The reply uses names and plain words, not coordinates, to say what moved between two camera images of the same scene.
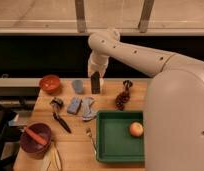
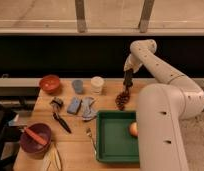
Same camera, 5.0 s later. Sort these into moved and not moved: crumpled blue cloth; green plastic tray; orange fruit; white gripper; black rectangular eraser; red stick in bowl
Moved: black rectangular eraser; white gripper
Not moved: red stick in bowl; green plastic tray; orange fruit; crumpled blue cloth
